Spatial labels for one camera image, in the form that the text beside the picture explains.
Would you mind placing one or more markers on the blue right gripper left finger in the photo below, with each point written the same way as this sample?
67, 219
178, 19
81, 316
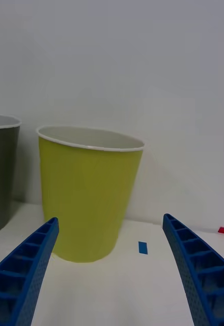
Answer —
25, 275

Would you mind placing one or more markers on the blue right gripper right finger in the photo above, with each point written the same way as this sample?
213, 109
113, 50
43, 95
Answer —
203, 270

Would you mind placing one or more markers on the yellow-green plastic waste bin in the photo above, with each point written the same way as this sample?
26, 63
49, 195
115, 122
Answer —
86, 198

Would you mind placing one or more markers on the grey plastic waste bin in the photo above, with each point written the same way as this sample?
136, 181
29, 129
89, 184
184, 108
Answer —
1, 173

